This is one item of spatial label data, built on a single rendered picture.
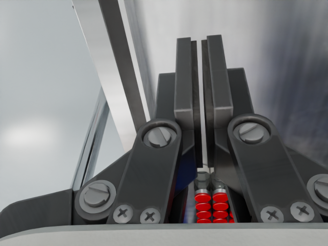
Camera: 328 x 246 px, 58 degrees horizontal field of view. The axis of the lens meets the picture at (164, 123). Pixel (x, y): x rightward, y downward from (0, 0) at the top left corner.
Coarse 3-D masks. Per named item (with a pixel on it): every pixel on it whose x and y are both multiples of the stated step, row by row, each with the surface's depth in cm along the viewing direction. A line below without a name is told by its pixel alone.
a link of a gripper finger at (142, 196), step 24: (168, 120) 8; (144, 144) 8; (168, 144) 8; (144, 168) 7; (168, 168) 7; (120, 192) 7; (144, 192) 7; (168, 192) 7; (120, 216) 6; (144, 216) 6; (168, 216) 7
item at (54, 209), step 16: (64, 192) 8; (16, 208) 8; (32, 208) 8; (48, 208) 8; (64, 208) 7; (0, 224) 7; (16, 224) 7; (32, 224) 7; (48, 224) 7; (64, 224) 7; (80, 224) 7
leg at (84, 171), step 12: (96, 108) 92; (108, 108) 94; (96, 120) 88; (96, 132) 85; (84, 144) 82; (96, 144) 82; (84, 156) 79; (96, 156) 81; (84, 168) 76; (72, 180) 75; (84, 180) 74
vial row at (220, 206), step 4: (212, 192) 40; (196, 204) 39; (200, 204) 38; (204, 204) 38; (208, 204) 38; (216, 204) 38; (220, 204) 38; (224, 204) 38; (196, 208) 39; (200, 208) 39; (204, 208) 39; (208, 208) 39; (216, 208) 39; (220, 208) 39; (224, 208) 39
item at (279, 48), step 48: (144, 0) 24; (192, 0) 24; (240, 0) 24; (288, 0) 23; (144, 48) 27; (240, 48) 27; (288, 48) 26; (144, 96) 27; (288, 96) 30; (288, 144) 36; (192, 192) 45
